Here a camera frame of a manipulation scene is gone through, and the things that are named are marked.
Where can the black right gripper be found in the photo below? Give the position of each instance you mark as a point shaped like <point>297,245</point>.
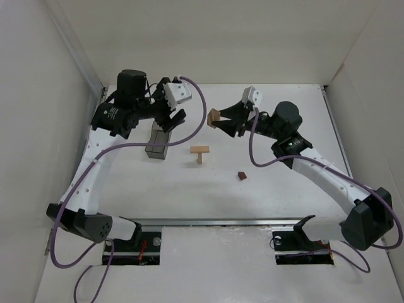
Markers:
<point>243,117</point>

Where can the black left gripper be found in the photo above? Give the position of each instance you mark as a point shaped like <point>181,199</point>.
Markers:
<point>165,113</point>

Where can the striped tan wood block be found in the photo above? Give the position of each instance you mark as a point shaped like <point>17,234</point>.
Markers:
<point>213,116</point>

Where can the smoky transparent plastic box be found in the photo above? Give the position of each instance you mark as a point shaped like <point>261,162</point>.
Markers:
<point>159,140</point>

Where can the light wood block numbered ten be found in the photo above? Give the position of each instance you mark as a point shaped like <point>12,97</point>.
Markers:
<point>199,149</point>

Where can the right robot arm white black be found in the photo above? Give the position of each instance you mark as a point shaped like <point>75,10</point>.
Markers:
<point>369,214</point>

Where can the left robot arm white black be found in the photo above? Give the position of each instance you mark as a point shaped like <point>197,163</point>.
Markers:
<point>112,123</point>

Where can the dark brown wood block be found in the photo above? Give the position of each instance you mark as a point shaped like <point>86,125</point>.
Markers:
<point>242,176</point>

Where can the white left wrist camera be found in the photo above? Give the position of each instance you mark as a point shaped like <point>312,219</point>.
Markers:
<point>177,93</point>

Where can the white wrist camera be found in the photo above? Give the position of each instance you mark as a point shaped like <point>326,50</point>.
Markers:
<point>177,93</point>
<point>252,95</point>

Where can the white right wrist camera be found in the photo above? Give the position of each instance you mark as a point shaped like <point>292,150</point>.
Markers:
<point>252,95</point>

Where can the aluminium left side rail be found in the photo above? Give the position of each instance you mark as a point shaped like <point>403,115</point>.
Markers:
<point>86,186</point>

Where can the aluminium rail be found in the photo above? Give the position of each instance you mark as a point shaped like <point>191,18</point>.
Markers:
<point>86,186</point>
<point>336,132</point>
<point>206,222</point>

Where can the aluminium right side rail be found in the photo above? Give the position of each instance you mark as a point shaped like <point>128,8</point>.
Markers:
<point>336,132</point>

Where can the aluminium front rail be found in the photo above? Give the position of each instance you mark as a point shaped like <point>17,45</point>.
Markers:
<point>206,222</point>

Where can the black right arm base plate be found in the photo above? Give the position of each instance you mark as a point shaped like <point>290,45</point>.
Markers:
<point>294,248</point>

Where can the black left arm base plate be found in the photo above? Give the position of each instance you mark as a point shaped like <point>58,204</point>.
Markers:
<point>144,252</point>

